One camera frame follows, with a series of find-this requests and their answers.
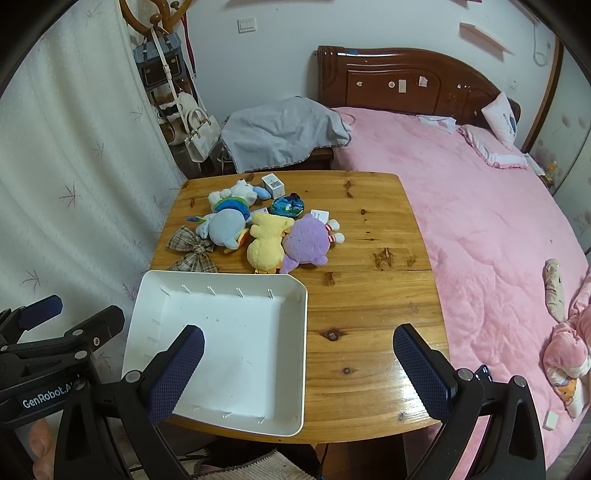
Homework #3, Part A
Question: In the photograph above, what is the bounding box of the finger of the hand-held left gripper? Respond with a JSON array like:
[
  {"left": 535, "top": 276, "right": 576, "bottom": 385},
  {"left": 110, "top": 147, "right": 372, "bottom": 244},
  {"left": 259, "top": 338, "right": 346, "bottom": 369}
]
[
  {"left": 0, "top": 295, "right": 63, "bottom": 344},
  {"left": 0, "top": 305, "right": 125, "bottom": 365}
]

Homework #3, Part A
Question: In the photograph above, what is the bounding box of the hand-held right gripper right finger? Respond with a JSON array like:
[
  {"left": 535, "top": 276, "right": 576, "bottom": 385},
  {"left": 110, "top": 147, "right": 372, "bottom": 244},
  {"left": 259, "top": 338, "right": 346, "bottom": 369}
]
[{"left": 392, "top": 323, "right": 546, "bottom": 480}]

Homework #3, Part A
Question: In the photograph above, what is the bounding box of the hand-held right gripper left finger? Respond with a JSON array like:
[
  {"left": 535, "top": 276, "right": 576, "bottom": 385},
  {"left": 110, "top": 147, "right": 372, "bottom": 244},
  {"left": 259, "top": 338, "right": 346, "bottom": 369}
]
[{"left": 54, "top": 324, "right": 206, "bottom": 480}]

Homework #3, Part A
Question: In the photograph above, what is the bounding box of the white plastic tray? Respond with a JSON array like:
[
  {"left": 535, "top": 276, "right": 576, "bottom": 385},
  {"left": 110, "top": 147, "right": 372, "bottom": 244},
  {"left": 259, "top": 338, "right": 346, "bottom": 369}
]
[{"left": 121, "top": 270, "right": 309, "bottom": 437}]

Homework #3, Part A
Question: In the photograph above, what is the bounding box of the plaid fabric bow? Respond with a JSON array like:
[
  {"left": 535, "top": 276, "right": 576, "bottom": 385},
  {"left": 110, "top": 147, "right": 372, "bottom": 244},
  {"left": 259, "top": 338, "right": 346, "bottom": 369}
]
[{"left": 166, "top": 225, "right": 219, "bottom": 274}]

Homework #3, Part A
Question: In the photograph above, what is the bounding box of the blue plush toy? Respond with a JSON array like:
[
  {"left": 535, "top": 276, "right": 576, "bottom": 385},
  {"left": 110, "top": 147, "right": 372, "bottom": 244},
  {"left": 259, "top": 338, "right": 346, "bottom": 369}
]
[{"left": 187, "top": 209, "right": 252, "bottom": 254}]

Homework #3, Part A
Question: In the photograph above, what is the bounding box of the yellow plush toy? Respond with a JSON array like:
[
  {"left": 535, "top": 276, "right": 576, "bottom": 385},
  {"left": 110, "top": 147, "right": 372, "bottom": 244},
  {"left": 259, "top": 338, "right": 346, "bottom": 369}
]
[{"left": 246, "top": 210, "right": 295, "bottom": 275}]

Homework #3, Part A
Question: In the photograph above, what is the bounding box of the purple plush toy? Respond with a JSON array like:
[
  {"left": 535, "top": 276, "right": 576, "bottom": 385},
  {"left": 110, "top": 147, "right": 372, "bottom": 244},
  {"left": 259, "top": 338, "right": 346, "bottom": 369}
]
[{"left": 279, "top": 215, "right": 346, "bottom": 274}]

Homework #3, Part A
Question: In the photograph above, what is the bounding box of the white plush toy striped shirt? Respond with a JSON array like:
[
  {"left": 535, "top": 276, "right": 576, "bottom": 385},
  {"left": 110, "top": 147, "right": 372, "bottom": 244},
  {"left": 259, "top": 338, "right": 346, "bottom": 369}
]
[{"left": 208, "top": 179, "right": 272, "bottom": 214}]

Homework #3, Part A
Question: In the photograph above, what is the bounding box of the blue floral cloth pouch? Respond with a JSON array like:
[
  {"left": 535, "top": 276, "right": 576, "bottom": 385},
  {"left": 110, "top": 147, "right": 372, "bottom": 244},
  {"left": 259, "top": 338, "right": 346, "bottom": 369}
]
[{"left": 270, "top": 194, "right": 305, "bottom": 219}]

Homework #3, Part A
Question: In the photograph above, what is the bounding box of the striped rug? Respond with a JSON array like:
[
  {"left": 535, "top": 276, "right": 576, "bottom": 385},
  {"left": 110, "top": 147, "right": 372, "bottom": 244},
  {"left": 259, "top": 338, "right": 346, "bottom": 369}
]
[{"left": 191, "top": 450, "right": 319, "bottom": 480}]

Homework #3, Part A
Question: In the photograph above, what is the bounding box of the pink plush clothing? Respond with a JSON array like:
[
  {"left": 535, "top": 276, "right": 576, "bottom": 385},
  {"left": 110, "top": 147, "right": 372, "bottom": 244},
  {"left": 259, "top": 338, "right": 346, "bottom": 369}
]
[{"left": 541, "top": 258, "right": 591, "bottom": 421}]

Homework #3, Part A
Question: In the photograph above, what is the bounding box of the white patterned curtain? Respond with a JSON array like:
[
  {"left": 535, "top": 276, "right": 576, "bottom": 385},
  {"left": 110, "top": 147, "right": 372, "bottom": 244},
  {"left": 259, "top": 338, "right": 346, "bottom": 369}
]
[{"left": 0, "top": 14, "right": 185, "bottom": 324}]

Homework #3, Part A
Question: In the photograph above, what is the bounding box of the pink blanket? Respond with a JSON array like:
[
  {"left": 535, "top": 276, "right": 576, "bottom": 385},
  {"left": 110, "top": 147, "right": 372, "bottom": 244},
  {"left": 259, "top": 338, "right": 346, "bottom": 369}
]
[{"left": 330, "top": 106, "right": 591, "bottom": 462}]

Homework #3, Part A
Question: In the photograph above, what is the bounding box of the white handbag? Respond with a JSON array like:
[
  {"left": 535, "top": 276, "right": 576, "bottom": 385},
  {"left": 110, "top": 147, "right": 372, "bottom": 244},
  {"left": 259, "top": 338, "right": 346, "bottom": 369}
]
[{"left": 178, "top": 92, "right": 221, "bottom": 163}]

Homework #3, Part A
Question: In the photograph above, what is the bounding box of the fluffy brown white bag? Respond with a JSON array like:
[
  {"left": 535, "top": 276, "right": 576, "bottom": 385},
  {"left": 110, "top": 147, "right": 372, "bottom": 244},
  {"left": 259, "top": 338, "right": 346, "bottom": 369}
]
[{"left": 154, "top": 88, "right": 192, "bottom": 144}]

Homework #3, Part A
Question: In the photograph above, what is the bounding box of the pink ruffled pillow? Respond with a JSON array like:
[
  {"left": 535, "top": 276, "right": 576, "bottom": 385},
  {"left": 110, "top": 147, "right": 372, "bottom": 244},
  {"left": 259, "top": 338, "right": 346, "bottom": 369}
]
[{"left": 457, "top": 124, "right": 529, "bottom": 171}]

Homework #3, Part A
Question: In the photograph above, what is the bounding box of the dark wooden nightstand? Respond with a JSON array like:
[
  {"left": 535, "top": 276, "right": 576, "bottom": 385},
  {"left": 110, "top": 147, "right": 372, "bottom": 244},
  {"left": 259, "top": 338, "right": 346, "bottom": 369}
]
[{"left": 217, "top": 148, "right": 334, "bottom": 175}]

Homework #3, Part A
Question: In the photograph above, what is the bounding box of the grey cloth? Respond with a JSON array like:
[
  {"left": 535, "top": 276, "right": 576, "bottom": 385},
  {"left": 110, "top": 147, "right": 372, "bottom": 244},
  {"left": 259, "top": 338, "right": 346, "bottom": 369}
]
[{"left": 221, "top": 96, "right": 352, "bottom": 174}]

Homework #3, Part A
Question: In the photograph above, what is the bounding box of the white printed pillow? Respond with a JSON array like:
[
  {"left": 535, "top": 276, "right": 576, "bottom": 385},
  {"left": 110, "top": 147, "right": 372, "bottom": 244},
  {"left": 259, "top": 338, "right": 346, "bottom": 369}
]
[{"left": 481, "top": 91, "right": 519, "bottom": 149}]

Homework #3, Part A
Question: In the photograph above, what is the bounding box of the blue and black handbag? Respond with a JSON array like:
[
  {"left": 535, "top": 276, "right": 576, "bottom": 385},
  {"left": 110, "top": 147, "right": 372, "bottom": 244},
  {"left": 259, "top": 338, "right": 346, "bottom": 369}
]
[{"left": 133, "top": 33, "right": 183, "bottom": 88}]

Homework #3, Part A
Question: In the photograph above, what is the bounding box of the floral wardrobe door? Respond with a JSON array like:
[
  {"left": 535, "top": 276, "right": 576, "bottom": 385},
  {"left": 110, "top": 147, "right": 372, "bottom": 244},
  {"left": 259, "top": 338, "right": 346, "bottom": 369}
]
[{"left": 522, "top": 41, "right": 591, "bottom": 254}]

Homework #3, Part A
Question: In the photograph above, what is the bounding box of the brown wooden headboard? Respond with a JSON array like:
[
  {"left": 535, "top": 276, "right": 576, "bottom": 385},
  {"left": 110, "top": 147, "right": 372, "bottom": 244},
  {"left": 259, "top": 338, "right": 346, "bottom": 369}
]
[{"left": 317, "top": 45, "right": 522, "bottom": 125}]

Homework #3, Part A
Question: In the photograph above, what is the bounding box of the wooden coat rack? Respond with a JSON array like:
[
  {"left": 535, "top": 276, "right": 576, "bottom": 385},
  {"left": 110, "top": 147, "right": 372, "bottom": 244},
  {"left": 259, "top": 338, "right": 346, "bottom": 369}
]
[{"left": 119, "top": 0, "right": 195, "bottom": 116}]

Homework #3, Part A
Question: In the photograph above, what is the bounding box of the red strap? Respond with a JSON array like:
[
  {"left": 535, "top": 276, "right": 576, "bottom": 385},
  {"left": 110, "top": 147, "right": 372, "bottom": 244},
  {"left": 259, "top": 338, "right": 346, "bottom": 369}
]
[{"left": 182, "top": 11, "right": 199, "bottom": 77}]

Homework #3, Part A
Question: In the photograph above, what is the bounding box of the white cable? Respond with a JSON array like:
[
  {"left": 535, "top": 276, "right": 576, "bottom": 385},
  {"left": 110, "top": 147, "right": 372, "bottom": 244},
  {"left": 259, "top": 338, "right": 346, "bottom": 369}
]
[{"left": 531, "top": 18, "right": 552, "bottom": 65}]

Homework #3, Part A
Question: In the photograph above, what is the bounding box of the white wall shelf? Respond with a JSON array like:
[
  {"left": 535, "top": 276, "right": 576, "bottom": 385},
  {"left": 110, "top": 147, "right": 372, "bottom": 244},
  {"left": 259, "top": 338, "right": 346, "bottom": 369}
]
[{"left": 459, "top": 21, "right": 515, "bottom": 56}]

